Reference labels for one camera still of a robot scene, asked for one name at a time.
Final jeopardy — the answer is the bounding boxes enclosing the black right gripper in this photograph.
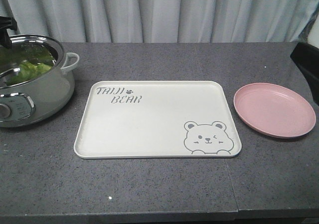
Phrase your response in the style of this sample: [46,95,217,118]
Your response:
[290,42,319,102]

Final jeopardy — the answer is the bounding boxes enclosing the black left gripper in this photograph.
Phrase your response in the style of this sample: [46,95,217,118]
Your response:
[0,16,17,49]

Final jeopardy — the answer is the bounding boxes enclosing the green lettuce leaf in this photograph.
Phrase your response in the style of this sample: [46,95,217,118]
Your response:
[0,45,56,87]

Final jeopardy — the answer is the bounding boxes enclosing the cream bear serving tray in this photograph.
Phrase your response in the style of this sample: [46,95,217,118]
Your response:
[74,81,242,159]

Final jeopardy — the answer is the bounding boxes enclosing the pink round plate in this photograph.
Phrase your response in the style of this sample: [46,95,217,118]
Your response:
[233,83,317,138]

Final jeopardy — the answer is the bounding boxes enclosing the white grey curtain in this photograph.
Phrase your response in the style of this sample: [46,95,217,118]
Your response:
[0,0,319,43]

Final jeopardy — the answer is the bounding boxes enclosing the green electric cooking pot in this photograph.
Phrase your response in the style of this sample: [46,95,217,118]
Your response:
[0,34,80,127]

